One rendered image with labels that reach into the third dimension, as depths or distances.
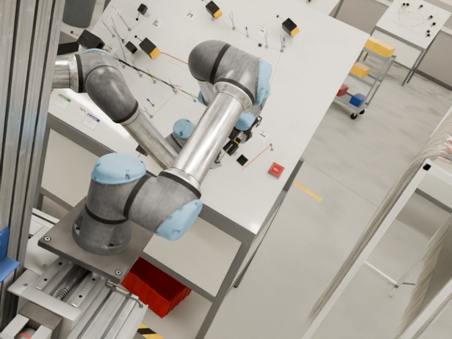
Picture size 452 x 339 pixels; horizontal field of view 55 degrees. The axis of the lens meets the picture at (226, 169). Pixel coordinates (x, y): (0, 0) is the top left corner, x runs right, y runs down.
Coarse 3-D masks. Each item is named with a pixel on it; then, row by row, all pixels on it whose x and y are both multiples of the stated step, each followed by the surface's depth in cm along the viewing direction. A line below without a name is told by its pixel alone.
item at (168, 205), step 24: (216, 72) 114; (240, 72) 111; (264, 72) 112; (216, 96) 112; (240, 96) 111; (216, 120) 108; (192, 144) 106; (216, 144) 107; (192, 168) 103; (144, 192) 99; (168, 192) 99; (192, 192) 101; (144, 216) 99; (168, 216) 97; (192, 216) 101
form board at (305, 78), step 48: (144, 0) 212; (192, 0) 208; (240, 0) 205; (288, 0) 202; (192, 48) 204; (240, 48) 201; (288, 48) 198; (336, 48) 195; (144, 96) 203; (288, 96) 194; (240, 144) 193; (288, 144) 190; (240, 192) 189
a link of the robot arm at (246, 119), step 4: (260, 104) 157; (252, 108) 154; (256, 108) 155; (260, 108) 158; (244, 112) 152; (248, 112) 152; (252, 112) 153; (256, 112) 155; (240, 116) 151; (244, 116) 151; (248, 116) 152; (252, 116) 153; (240, 120) 152; (244, 120) 151; (248, 120) 152; (252, 120) 154; (236, 124) 155; (240, 124) 154; (244, 124) 152; (248, 124) 152; (240, 128) 155; (244, 128) 154
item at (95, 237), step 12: (84, 216) 106; (96, 216) 103; (72, 228) 110; (84, 228) 106; (96, 228) 105; (108, 228) 105; (120, 228) 107; (132, 228) 113; (84, 240) 106; (96, 240) 105; (108, 240) 106; (120, 240) 108; (96, 252) 107; (108, 252) 108
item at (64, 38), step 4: (60, 32) 226; (64, 32) 228; (60, 36) 221; (64, 36) 223; (68, 36) 225; (60, 40) 217; (64, 40) 219; (68, 40) 221; (72, 40) 222; (76, 40) 224; (60, 44) 214; (64, 44) 216; (68, 44) 219; (72, 44) 222; (76, 44) 224; (60, 48) 215; (64, 48) 218; (68, 48) 221; (72, 48) 223; (76, 48) 226; (60, 52) 217; (64, 52) 219; (68, 52) 222
